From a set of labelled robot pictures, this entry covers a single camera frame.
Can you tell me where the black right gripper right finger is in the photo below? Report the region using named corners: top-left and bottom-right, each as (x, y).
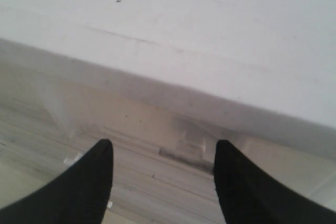
top-left (213, 140), bottom-right (335, 223)

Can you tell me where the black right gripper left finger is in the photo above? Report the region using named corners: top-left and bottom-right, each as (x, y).
top-left (1, 139), bottom-right (113, 223)

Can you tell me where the clear plastic box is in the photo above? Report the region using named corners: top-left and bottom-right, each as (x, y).
top-left (1, 66), bottom-right (78, 177)
top-left (37, 80), bottom-right (335, 223)

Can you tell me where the white plastic drawer cabinet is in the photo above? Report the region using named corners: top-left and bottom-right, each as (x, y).
top-left (0, 0), bottom-right (336, 224)

